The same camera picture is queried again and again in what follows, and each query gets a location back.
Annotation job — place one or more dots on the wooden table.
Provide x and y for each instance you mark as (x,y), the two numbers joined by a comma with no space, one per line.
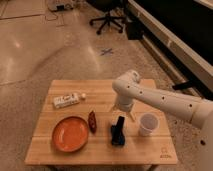
(156,149)

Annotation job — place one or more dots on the orange plate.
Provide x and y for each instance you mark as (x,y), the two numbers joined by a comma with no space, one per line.
(70,134)

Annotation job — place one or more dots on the long white bench edge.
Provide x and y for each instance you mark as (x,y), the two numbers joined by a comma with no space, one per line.
(183,31)

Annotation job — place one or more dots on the black office chair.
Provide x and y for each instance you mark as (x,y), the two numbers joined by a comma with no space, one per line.
(106,6)

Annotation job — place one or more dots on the black box on floor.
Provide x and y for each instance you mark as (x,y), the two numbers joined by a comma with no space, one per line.
(134,30)

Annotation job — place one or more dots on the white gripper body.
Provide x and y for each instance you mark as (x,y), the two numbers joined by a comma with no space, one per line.
(124,103)

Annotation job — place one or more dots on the white tube with cap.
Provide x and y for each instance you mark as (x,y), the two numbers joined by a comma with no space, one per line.
(69,99)

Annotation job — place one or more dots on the white paper cup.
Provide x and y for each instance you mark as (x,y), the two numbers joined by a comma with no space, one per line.
(148,124)

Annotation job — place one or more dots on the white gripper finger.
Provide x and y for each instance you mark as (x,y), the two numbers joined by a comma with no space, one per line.
(113,108)
(132,116)

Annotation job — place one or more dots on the grey device with cables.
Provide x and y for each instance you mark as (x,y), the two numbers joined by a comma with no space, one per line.
(60,5)

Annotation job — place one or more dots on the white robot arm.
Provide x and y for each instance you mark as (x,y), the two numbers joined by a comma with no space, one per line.
(195,110)

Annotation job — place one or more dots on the dark blue spray bottle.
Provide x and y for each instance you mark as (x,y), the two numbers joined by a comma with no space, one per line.
(118,138)

